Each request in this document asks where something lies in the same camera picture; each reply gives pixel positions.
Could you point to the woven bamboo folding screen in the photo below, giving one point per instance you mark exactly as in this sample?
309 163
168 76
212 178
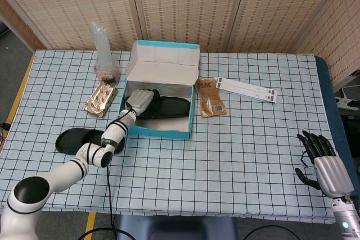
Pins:
182 4

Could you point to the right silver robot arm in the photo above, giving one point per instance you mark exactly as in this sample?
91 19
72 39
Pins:
344 217

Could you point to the brown spout pouch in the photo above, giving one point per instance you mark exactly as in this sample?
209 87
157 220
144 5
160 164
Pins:
209 96

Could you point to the tall clear plastic sleeve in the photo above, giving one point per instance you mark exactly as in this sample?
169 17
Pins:
101 43

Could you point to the black slipper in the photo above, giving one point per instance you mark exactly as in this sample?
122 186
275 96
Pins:
70 140
171 108

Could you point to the blue cardboard shoe box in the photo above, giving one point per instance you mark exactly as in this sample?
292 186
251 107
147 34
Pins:
157 68

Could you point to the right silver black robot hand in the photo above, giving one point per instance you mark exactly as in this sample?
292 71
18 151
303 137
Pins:
329 169

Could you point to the light blue checkered tablecloth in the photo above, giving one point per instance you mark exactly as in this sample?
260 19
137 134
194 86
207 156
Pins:
225 153

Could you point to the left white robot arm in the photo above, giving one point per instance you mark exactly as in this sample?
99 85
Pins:
64 167

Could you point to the gold foil packet red print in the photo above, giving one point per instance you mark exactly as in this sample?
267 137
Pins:
99 99

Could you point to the white folding stand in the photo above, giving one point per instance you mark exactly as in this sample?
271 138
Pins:
244 87

